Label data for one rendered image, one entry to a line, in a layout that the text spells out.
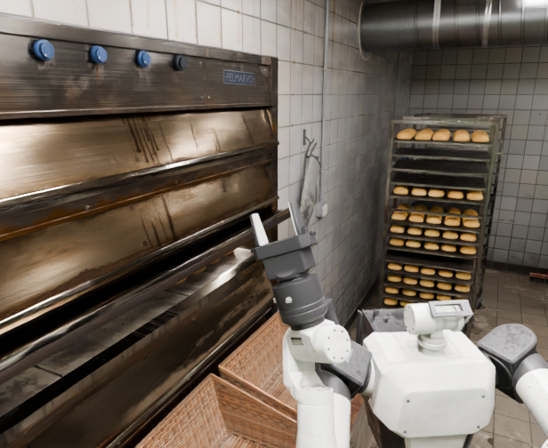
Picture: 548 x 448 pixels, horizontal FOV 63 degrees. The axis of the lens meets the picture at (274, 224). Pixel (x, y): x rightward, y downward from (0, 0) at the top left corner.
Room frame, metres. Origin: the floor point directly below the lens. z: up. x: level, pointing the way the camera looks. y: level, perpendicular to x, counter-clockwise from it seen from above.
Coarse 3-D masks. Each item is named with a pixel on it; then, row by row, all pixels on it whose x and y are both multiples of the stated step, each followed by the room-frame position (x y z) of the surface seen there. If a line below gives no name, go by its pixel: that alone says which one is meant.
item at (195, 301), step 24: (240, 264) 1.93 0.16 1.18; (216, 288) 1.67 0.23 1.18; (168, 312) 1.46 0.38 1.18; (192, 312) 1.52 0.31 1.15; (144, 336) 1.29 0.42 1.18; (96, 360) 1.16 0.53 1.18; (120, 360) 1.19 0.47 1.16; (72, 384) 1.04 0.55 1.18; (24, 408) 0.95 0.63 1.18; (48, 408) 0.97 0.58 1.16; (0, 432) 0.86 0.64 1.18; (24, 432) 0.90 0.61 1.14
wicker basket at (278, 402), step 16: (272, 320) 2.03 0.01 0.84; (272, 336) 1.99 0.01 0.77; (240, 352) 1.75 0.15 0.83; (272, 352) 1.95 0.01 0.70; (224, 368) 1.60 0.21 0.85; (240, 368) 1.72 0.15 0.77; (256, 368) 1.81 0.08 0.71; (272, 368) 1.91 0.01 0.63; (240, 384) 1.56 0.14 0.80; (256, 384) 1.77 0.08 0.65; (272, 400) 1.49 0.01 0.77; (288, 400) 1.73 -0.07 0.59; (256, 416) 1.53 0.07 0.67; (288, 416) 1.46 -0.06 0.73
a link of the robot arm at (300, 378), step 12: (288, 348) 0.72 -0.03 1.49; (288, 360) 0.71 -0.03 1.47; (288, 372) 0.70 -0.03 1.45; (300, 372) 0.71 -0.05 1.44; (312, 372) 0.73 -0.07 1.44; (288, 384) 0.69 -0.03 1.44; (300, 384) 0.69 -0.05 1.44; (312, 384) 0.71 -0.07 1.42; (300, 396) 0.66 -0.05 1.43; (312, 396) 0.65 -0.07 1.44; (324, 396) 0.65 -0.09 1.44
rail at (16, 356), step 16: (288, 208) 1.96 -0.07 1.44; (224, 240) 1.50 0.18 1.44; (176, 272) 1.23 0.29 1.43; (144, 288) 1.11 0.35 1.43; (112, 304) 1.01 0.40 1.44; (80, 320) 0.92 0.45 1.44; (48, 336) 0.85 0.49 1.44; (16, 352) 0.79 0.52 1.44; (32, 352) 0.81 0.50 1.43; (0, 368) 0.75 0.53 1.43
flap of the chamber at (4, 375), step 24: (264, 216) 1.97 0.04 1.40; (288, 216) 1.95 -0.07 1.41; (216, 240) 1.63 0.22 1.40; (240, 240) 1.57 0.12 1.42; (168, 264) 1.38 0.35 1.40; (120, 288) 1.19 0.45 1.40; (72, 312) 1.04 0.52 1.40; (120, 312) 1.02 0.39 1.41; (24, 336) 0.92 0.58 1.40; (72, 336) 0.89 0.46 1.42; (24, 360) 0.79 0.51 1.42; (0, 384) 0.74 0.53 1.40
